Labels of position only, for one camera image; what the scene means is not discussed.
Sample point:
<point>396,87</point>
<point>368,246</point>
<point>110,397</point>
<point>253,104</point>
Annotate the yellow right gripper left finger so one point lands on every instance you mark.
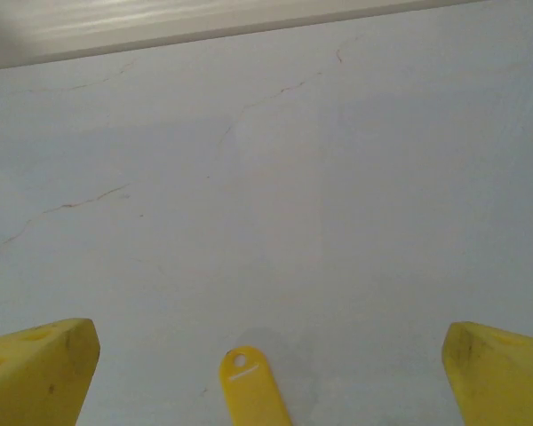
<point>31,377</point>

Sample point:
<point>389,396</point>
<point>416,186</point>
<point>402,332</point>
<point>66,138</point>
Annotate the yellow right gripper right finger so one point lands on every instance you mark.
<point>502,381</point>

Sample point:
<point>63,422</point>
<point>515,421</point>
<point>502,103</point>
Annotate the yellow plastic key tag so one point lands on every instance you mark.
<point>248,392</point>

